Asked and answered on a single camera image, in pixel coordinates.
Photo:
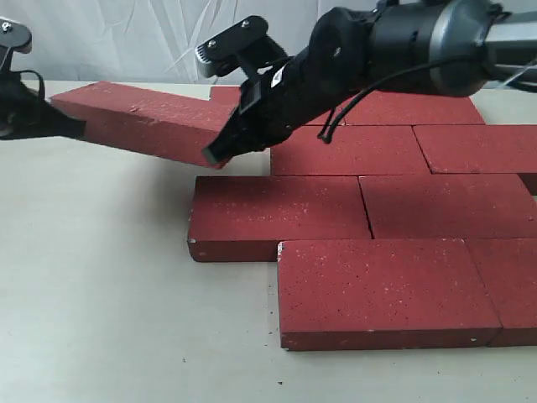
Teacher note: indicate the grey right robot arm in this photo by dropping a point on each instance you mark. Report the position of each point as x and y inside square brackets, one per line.
[437, 48]

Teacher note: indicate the red front right brick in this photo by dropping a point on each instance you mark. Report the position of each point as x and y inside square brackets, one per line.
[508, 270]

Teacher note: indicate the red moved brick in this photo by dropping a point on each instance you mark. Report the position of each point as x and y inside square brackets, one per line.
[244, 218]
[355, 150]

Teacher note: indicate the red back left brick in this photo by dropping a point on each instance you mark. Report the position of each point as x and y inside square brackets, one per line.
[230, 95]

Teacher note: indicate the grey fabric backdrop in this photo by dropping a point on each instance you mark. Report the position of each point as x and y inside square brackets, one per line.
[147, 41]

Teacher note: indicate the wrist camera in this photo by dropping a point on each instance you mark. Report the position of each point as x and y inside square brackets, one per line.
[246, 45]
[15, 37]

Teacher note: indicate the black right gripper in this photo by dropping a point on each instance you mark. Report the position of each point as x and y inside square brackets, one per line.
[307, 85]

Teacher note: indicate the red back right brick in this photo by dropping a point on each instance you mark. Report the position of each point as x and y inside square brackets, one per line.
[399, 109]

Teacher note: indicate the red lower middle right brick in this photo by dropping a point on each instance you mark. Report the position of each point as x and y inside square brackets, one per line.
[449, 206]

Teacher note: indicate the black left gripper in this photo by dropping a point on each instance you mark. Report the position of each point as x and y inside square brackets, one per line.
[25, 114]

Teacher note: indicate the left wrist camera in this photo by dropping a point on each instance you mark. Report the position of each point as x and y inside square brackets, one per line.
[15, 37]

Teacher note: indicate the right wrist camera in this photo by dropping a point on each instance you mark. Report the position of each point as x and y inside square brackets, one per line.
[246, 45]

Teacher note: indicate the red top brick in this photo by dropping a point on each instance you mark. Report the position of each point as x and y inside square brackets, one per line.
[143, 121]

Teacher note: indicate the red front left brick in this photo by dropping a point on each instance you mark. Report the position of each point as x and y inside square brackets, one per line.
[381, 294]

